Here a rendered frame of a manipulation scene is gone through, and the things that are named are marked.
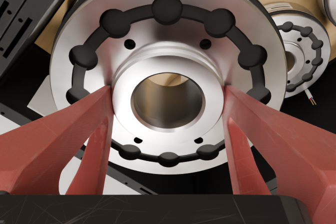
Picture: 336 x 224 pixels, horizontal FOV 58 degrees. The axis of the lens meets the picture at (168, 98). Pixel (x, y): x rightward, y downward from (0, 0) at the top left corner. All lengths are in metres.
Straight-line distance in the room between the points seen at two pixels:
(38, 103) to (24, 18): 0.10
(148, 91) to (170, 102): 0.01
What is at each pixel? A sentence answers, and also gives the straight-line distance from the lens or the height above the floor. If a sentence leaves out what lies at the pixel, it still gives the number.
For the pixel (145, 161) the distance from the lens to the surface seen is 0.16.
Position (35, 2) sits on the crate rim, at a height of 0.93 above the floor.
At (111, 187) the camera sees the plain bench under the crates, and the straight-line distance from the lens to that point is 0.76.
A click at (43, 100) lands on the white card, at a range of 0.33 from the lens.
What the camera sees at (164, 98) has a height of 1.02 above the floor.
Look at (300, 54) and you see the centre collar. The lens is 0.33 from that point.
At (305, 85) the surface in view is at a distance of 0.36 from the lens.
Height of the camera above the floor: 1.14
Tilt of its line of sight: 53 degrees down
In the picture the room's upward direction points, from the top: 176 degrees counter-clockwise
